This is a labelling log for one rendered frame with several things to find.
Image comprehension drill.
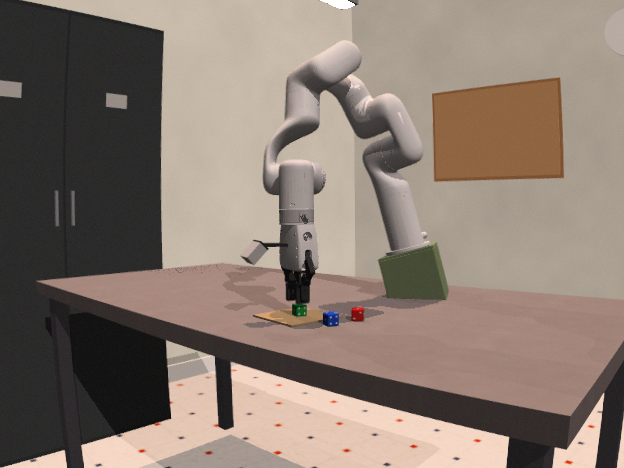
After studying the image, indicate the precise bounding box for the orange flat mat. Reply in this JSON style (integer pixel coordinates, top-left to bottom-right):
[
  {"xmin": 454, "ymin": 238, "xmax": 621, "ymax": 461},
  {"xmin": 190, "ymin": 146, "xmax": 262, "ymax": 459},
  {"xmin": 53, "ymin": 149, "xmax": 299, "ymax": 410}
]
[{"xmin": 253, "ymin": 308, "xmax": 323, "ymax": 327}]

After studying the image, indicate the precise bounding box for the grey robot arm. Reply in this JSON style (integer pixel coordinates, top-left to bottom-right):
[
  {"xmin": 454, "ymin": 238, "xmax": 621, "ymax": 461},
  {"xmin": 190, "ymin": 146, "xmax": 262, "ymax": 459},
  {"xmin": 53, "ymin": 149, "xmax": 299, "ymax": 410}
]
[{"xmin": 263, "ymin": 40, "xmax": 430, "ymax": 256}]

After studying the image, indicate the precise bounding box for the green die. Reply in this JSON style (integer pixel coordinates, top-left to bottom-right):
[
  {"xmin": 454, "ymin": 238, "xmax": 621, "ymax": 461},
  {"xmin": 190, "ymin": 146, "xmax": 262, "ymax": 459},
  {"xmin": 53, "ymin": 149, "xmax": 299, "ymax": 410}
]
[{"xmin": 292, "ymin": 304, "xmax": 307, "ymax": 317}]

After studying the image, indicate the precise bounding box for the blue die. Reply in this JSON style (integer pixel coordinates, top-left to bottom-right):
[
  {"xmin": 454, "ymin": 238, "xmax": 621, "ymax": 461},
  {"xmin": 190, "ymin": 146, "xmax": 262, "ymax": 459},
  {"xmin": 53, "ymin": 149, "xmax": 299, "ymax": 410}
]
[{"xmin": 323, "ymin": 312, "xmax": 339, "ymax": 327}]

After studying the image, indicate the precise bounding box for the red die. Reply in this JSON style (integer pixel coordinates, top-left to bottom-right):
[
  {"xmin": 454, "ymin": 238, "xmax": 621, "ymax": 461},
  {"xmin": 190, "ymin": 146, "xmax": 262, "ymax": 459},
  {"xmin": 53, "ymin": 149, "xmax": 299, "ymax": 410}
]
[{"xmin": 351, "ymin": 308, "xmax": 364, "ymax": 321}]

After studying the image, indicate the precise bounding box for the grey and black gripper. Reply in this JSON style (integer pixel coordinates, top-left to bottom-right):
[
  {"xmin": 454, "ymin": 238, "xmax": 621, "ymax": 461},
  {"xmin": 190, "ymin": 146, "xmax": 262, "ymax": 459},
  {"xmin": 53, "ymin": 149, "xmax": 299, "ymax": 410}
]
[{"xmin": 279, "ymin": 222, "xmax": 318, "ymax": 304}]

